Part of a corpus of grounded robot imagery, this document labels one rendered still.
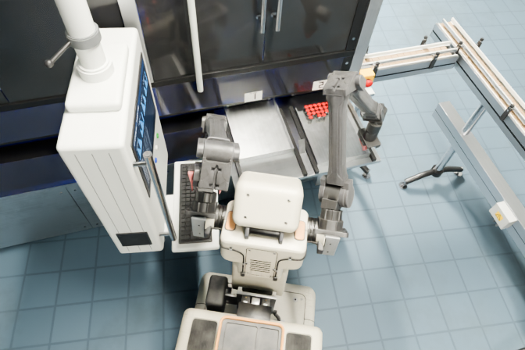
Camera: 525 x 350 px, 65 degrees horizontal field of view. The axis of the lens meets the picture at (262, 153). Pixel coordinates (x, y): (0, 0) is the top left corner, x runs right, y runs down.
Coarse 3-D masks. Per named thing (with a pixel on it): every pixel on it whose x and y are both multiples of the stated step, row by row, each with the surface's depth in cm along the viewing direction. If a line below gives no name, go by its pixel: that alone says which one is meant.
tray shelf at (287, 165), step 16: (304, 96) 216; (320, 96) 216; (224, 112) 207; (288, 112) 209; (256, 160) 191; (272, 160) 192; (288, 160) 192; (352, 160) 194; (368, 160) 194; (288, 176) 187
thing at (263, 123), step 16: (240, 112) 207; (256, 112) 208; (272, 112) 208; (240, 128) 201; (256, 128) 202; (272, 128) 202; (240, 144) 196; (256, 144) 196; (272, 144) 197; (288, 144) 197; (240, 160) 188
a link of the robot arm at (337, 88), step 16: (336, 80) 129; (352, 80) 129; (336, 96) 127; (336, 112) 129; (336, 128) 131; (336, 144) 132; (336, 160) 134; (336, 176) 136; (320, 192) 141; (352, 192) 141
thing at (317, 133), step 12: (300, 120) 202; (312, 120) 206; (324, 120) 207; (348, 120) 208; (312, 132) 202; (324, 132) 202; (348, 132) 203; (312, 144) 198; (324, 144) 198; (348, 144) 199; (360, 144) 199; (324, 156) 194; (348, 156) 191; (360, 156) 193
